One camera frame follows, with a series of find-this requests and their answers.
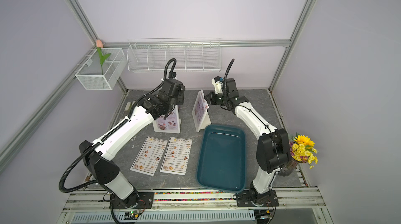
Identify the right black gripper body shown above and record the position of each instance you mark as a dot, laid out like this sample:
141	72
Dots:
219	99

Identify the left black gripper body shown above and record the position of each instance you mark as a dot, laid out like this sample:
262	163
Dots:
178	101

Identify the white menu holder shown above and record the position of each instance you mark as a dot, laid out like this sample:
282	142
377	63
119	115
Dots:
176	110
206	122

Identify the restaurant special menu sheet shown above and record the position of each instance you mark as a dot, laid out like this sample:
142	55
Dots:
168	124

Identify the Dim Sum Inn menu sheet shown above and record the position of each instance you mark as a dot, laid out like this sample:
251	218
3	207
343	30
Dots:
149	157

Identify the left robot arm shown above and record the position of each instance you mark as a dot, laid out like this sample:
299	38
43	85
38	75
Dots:
98	155

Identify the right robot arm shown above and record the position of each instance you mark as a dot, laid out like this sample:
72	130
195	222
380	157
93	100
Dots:
272	152

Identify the teal plastic tray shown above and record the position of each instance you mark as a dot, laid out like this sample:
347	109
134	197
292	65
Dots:
222	159

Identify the pink artificial tulip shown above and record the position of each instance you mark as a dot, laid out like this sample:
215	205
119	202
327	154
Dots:
102	57

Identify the yellow artificial flower bouquet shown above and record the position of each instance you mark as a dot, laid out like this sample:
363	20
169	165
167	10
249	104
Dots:
302	150

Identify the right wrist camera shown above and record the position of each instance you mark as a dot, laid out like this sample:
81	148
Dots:
217	82

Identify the white wire wall rack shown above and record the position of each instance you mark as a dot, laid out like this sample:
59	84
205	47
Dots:
191	54

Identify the white mesh wall basket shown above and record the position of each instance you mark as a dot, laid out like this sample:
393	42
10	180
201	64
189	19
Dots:
89	74

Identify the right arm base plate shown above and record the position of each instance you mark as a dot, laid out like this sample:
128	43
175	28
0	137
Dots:
250	198

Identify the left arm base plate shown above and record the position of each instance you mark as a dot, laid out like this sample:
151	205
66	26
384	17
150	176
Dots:
139	200

